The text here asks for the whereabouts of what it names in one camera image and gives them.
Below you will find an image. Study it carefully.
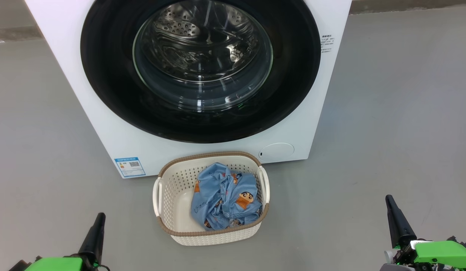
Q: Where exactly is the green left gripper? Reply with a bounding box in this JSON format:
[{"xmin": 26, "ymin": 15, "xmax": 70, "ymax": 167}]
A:
[{"xmin": 9, "ymin": 212, "xmax": 106, "ymax": 271}]

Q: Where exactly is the white front-load washing machine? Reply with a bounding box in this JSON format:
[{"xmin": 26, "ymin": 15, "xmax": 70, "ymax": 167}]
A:
[{"xmin": 24, "ymin": 0, "xmax": 353, "ymax": 179}]

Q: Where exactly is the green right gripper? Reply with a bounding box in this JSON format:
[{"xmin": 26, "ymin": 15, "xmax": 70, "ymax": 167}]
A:
[{"xmin": 380, "ymin": 195, "xmax": 466, "ymax": 271}]

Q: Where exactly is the black round glass washer door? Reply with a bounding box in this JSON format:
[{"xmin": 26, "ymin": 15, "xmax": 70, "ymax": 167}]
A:
[{"xmin": 80, "ymin": 0, "xmax": 322, "ymax": 144}]

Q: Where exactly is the blue cartoon print garment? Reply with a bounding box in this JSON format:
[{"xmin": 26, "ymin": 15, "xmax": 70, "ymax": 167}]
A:
[{"xmin": 191, "ymin": 162, "xmax": 263, "ymax": 222}]

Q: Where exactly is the cream perforated laundry basket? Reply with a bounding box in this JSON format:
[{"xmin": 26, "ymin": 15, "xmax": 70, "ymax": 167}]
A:
[{"xmin": 153, "ymin": 151, "xmax": 270, "ymax": 247}]

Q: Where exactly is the blue energy label sticker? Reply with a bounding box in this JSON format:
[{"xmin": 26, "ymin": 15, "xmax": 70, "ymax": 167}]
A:
[{"xmin": 114, "ymin": 157, "xmax": 146, "ymax": 178}]

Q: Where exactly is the round white filter cover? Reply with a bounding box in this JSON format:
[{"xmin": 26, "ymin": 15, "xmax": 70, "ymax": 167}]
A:
[{"xmin": 258, "ymin": 142, "xmax": 295, "ymax": 163}]

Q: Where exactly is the perforated steel washer drum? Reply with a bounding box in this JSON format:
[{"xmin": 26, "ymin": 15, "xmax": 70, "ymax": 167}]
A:
[{"xmin": 137, "ymin": 0, "xmax": 273, "ymax": 110}]

